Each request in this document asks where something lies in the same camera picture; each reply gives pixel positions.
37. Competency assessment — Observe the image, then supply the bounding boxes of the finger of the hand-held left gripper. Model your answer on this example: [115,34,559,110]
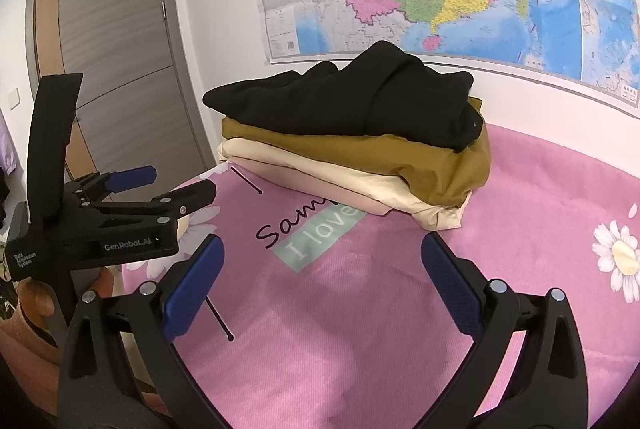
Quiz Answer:
[82,180,218,230]
[67,165,157,204]

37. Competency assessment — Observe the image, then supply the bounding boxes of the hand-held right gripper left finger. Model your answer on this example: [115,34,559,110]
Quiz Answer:
[57,233,236,429]

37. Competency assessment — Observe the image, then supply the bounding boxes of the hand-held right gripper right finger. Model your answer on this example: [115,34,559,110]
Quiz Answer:
[420,233,588,429]

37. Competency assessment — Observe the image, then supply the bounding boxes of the black coat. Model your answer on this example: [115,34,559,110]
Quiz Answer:
[202,41,483,153]

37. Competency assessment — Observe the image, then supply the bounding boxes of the person's left forearm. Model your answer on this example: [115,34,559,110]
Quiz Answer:
[0,309,68,415]

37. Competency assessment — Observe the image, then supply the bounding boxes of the person's left hand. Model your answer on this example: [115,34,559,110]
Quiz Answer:
[15,266,116,350]

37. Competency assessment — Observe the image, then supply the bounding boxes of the purple cloth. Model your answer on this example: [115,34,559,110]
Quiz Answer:
[0,106,17,174]

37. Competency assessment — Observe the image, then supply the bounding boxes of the pink printed blanket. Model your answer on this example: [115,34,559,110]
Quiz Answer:
[120,121,640,429]

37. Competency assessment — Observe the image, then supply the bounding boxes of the olive brown garment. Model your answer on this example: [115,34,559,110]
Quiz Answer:
[221,96,492,208]

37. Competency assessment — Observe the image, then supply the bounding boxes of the light pink folded garment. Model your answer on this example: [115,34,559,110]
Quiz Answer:
[230,159,391,217]

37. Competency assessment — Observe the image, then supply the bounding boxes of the grey wooden door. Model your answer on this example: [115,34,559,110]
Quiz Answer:
[25,0,216,190]

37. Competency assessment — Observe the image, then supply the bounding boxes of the cream folded garment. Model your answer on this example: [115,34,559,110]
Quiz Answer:
[218,138,473,231]

